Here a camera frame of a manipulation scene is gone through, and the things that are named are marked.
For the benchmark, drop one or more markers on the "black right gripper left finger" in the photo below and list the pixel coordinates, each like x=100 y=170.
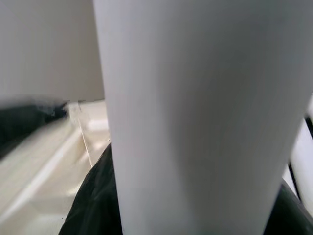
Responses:
x=97 y=208

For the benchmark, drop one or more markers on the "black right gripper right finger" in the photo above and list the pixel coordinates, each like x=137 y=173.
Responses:
x=293 y=220

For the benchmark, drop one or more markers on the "black table cloth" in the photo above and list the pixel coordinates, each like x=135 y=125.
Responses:
x=19 y=127

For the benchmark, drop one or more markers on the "white plastic table top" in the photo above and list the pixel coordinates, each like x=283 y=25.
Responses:
x=36 y=171

